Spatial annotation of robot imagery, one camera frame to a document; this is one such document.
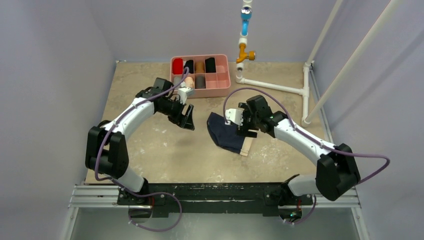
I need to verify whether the purple cable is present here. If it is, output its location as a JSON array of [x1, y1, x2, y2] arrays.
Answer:
[[222, 87, 391, 226], [94, 66, 190, 233]]

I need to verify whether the pink divided organizer tray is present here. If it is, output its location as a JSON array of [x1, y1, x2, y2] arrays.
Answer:
[[169, 54, 231, 98]]

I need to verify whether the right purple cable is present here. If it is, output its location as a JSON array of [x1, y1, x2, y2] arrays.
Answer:
[[222, 87, 391, 226]]

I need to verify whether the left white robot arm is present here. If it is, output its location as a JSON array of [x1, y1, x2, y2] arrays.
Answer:
[[85, 77, 195, 205]]

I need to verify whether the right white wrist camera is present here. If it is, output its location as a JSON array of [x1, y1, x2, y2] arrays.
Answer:
[[224, 108, 244, 126]]

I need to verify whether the dark grey rolled cloth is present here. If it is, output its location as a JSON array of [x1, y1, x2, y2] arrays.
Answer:
[[194, 75, 206, 89]]

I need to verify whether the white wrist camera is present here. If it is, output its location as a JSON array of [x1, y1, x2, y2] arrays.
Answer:
[[224, 108, 244, 126], [177, 87, 195, 104]]

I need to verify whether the orange pipe valve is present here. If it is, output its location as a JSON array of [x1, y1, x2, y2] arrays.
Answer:
[[236, 43, 256, 64]]

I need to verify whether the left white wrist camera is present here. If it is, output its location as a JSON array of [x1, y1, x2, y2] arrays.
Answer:
[[177, 87, 195, 104]]

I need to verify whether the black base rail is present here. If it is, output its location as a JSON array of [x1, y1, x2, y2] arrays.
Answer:
[[117, 182, 314, 219]]

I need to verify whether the black rolled cloth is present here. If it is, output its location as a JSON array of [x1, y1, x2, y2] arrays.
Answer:
[[183, 59, 195, 74], [204, 57, 217, 73]]

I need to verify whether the brown rolled cloth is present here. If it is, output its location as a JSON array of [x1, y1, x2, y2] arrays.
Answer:
[[194, 61, 205, 74]]

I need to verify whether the peach rolled cloth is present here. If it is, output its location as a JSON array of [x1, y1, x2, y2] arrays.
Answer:
[[184, 76, 195, 89]]

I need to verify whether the blue pipe valve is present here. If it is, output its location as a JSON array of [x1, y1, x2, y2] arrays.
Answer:
[[240, 6, 252, 36]]

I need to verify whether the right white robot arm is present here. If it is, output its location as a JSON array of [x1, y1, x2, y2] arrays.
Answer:
[[225, 95, 361, 204]]

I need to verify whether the aluminium extrusion frame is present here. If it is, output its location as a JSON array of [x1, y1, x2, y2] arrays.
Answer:
[[64, 185, 370, 240]]

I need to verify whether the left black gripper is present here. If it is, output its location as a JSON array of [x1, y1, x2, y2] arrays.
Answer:
[[157, 97, 194, 130]]

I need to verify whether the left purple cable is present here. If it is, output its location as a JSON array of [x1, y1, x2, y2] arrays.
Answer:
[[94, 66, 190, 233]]

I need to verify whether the white pvc pipe frame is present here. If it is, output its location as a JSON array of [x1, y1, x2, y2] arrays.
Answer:
[[236, 0, 401, 128]]

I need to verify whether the red rolled cloth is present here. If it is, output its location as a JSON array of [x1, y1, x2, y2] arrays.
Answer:
[[171, 57, 184, 75]]

